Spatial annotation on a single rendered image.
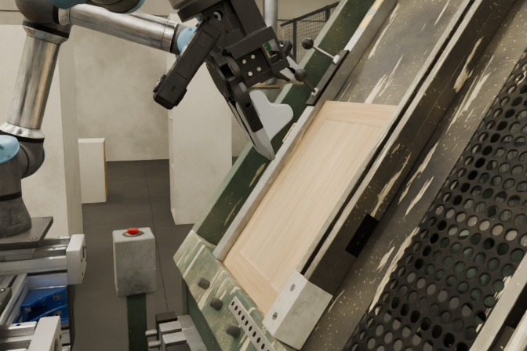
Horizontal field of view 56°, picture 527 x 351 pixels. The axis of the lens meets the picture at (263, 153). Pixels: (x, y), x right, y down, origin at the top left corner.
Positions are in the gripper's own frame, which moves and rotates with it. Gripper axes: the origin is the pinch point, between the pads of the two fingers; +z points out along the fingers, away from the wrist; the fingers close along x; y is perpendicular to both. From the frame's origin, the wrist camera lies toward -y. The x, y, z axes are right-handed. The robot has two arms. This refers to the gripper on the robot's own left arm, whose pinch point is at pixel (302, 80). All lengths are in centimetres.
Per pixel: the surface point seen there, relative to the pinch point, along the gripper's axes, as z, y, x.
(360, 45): 9.6, -6.7, -18.5
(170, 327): 4, 18, 75
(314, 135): 10.1, -1.4, 13.2
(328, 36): 8.7, 14.2, -31.5
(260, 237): 10.2, 4.4, 45.4
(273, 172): 8.3, 9.5, 25.4
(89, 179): 24, 485, -45
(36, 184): -34, 229, 27
